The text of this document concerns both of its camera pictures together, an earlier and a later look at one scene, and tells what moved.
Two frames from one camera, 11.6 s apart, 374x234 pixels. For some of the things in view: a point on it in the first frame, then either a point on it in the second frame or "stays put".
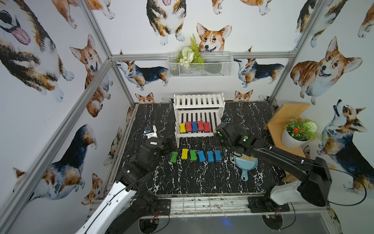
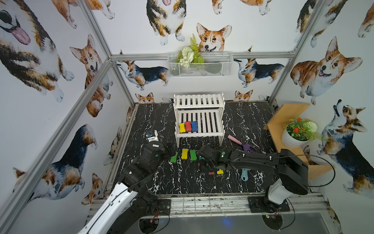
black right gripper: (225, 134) to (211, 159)
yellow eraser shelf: (184, 152) stays put
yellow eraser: (182, 127) stays put
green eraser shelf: (193, 155) stays put
